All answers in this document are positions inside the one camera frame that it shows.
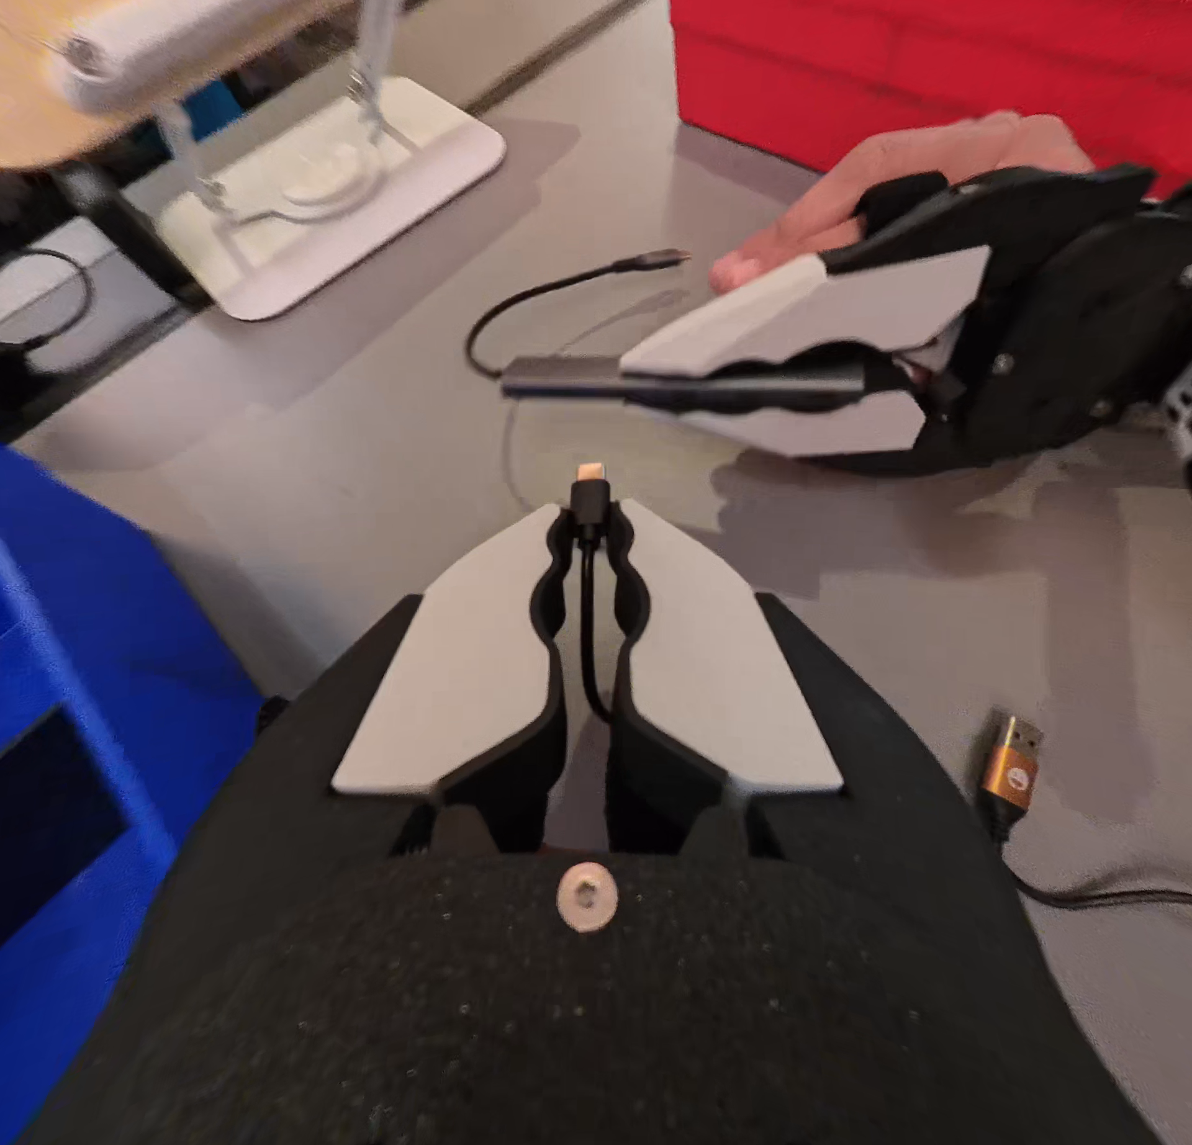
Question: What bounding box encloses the black charging cable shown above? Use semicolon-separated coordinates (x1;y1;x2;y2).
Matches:
570;460;619;728

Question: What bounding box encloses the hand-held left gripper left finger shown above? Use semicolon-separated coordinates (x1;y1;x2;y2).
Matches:
330;501;570;852

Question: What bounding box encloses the grey desk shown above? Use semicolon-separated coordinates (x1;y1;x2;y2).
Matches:
0;0;1192;1145

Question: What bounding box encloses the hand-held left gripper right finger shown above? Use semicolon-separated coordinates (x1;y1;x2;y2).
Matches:
608;498;847;854

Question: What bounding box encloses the thin black cable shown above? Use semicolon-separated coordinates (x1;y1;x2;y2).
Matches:
0;246;98;375

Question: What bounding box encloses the person's right hand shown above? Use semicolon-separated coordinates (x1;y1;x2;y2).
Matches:
710;109;1099;294

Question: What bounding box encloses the white stand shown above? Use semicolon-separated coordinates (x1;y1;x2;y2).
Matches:
48;0;511;322

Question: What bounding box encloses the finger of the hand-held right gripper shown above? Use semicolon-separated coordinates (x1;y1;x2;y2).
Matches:
623;385;932;460
619;244;993;385

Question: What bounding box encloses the orange plug cable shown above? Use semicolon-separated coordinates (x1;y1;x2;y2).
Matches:
976;709;1192;909

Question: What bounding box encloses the red plastic bin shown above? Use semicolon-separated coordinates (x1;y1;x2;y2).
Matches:
664;0;1192;202

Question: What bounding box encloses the light wooden board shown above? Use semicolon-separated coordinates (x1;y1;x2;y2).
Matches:
0;0;394;173

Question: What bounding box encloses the grey hub with cable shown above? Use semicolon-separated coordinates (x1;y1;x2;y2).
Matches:
465;248;871;417

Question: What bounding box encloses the blue plastic bin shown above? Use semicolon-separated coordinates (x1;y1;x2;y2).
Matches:
0;443;267;1145

